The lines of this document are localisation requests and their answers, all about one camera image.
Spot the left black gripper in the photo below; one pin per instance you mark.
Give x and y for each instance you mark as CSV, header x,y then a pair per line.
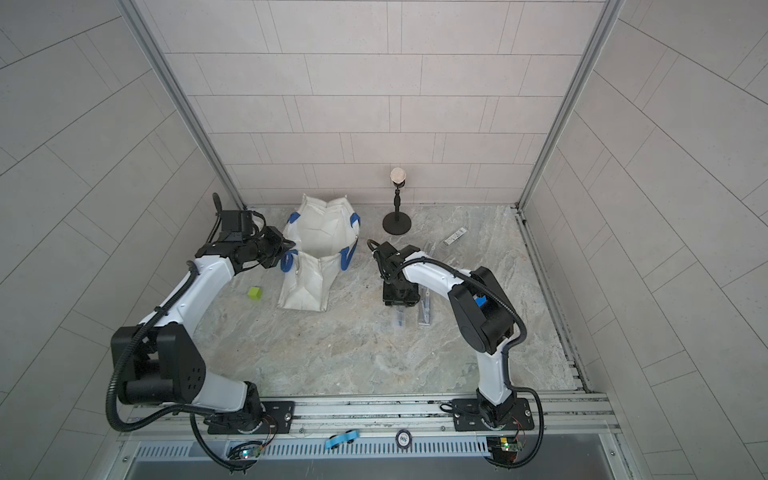
x,y
281,245

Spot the right green circuit board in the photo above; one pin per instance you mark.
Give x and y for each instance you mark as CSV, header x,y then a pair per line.
x,y
504,450

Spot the white canvas Doraemon bag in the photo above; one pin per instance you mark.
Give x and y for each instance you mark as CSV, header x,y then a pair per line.
x,y
326,235

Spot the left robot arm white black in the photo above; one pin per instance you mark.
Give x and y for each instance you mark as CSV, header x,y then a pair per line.
x,y
157,367

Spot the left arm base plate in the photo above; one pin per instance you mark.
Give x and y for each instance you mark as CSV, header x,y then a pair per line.
x,y
271,417

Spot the small green object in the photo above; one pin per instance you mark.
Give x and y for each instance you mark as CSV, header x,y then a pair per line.
x,y
254,293

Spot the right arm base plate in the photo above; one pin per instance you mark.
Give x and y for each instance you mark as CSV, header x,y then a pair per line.
x,y
478,414

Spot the round black badge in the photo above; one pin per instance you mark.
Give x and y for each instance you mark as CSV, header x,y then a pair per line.
x,y
403,439

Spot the aluminium rail frame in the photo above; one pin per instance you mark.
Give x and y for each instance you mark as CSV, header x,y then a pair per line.
x,y
305,418

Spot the green circuit board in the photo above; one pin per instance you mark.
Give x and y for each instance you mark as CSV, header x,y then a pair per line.
x,y
248,451
504,450

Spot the left green circuit board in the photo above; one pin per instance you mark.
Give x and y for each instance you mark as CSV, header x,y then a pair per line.
x,y
248,451

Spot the black stand with pink ball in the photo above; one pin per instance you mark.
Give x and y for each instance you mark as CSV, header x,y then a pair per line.
x,y
397,222

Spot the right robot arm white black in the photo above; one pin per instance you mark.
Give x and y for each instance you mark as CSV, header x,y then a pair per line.
x,y
484,316

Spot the blue tape piece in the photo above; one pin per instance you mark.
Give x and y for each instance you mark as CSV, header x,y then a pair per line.
x,y
335,441

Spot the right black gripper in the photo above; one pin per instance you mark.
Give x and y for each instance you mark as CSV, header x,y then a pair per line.
x,y
388,297

